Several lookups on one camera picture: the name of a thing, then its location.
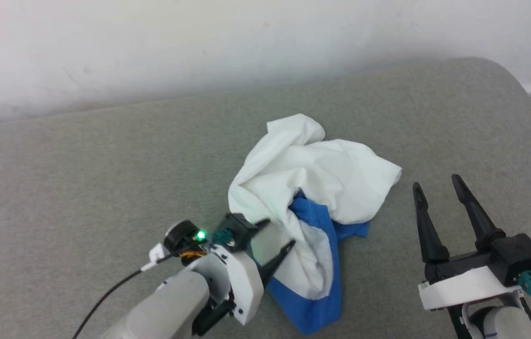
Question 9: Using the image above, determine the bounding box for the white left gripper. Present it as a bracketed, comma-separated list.
[189, 219, 297, 337]

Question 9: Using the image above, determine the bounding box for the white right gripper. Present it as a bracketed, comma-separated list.
[412, 174, 524, 339]

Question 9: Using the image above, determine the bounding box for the white and blue t-shirt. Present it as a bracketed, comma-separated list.
[228, 113, 402, 336]

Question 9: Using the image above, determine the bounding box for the black left camera cable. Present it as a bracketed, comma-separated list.
[72, 242, 174, 339]

